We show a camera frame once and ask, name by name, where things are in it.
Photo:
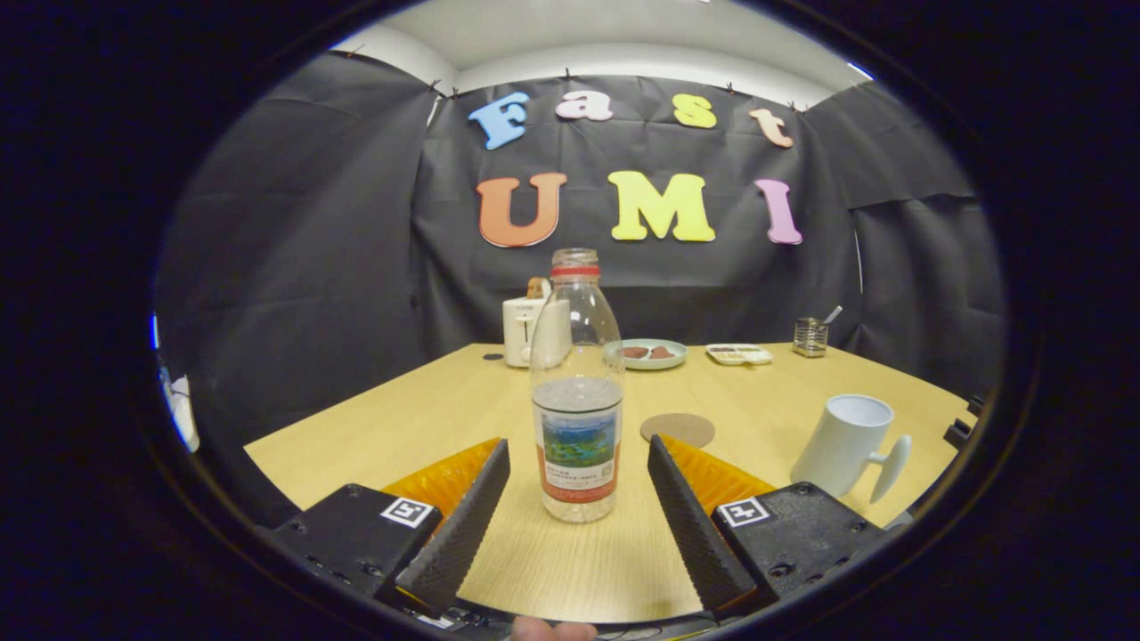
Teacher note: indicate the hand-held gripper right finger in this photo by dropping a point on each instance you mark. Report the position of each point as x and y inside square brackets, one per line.
[699, 534]

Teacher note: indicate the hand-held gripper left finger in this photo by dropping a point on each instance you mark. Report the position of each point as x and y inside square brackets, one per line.
[459, 543]

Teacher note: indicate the round brown coaster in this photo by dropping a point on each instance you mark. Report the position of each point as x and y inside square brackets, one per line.
[679, 430]

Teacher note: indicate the white cup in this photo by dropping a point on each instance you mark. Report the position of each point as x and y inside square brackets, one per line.
[837, 445]

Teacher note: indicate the clear plastic juice bottle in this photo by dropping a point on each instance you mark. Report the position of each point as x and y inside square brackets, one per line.
[577, 418]

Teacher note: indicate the wooden table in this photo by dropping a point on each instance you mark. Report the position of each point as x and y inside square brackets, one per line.
[401, 418]

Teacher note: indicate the pale green plate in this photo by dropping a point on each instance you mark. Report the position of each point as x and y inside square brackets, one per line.
[670, 361]

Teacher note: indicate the white divided dish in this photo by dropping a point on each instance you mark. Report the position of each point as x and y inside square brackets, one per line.
[739, 356]

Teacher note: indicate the brown food piece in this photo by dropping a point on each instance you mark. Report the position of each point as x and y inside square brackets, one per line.
[662, 352]
[635, 352]

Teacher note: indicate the white toaster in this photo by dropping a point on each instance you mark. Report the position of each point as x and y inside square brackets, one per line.
[518, 334]

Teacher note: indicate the brown bread slice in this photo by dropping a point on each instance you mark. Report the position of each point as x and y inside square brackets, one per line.
[534, 287]

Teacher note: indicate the black table edge clamp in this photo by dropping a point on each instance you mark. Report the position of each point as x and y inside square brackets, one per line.
[957, 434]
[975, 405]

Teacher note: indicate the white side desk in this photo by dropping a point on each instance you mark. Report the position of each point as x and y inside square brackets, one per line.
[183, 409]

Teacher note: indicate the black backdrop cloth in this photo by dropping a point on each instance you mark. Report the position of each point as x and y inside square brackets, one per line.
[294, 267]

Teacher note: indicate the small ceiling light panel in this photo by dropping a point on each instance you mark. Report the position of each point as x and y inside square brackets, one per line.
[860, 71]

